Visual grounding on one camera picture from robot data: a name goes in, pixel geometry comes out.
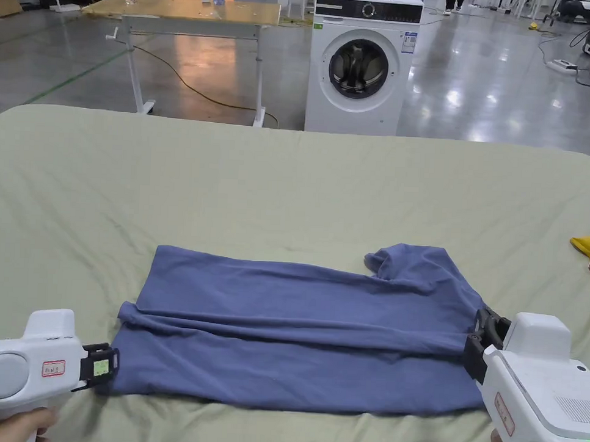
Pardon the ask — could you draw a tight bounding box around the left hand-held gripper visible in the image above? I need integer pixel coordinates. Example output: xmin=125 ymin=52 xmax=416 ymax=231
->
xmin=0 ymin=305 xmax=123 ymax=442

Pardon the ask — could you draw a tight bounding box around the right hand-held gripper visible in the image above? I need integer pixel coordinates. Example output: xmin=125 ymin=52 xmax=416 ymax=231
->
xmin=460 ymin=306 xmax=590 ymax=442

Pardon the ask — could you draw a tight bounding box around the dark blue shirt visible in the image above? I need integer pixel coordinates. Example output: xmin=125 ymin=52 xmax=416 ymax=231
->
xmin=93 ymin=229 xmax=491 ymax=422

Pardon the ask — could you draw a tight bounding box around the person's left hand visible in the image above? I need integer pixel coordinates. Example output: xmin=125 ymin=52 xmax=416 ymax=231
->
xmin=0 ymin=405 xmax=59 ymax=442

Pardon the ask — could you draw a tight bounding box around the bed with pale green sheet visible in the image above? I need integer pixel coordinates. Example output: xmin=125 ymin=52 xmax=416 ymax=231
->
xmin=0 ymin=101 xmax=590 ymax=442

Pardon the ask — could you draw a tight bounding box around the white power strip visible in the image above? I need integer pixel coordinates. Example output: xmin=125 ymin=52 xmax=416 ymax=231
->
xmin=545 ymin=58 xmax=581 ymax=74

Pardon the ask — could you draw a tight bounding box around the white washing machine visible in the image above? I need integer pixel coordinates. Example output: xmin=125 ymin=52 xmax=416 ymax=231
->
xmin=304 ymin=0 xmax=426 ymax=139

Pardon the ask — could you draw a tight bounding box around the wooden table with white legs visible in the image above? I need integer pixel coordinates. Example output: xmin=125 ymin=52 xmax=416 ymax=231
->
xmin=76 ymin=0 xmax=283 ymax=129

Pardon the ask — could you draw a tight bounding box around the yellow floor cable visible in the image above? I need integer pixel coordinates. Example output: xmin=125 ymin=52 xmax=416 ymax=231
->
xmin=128 ymin=44 xmax=285 ymax=129

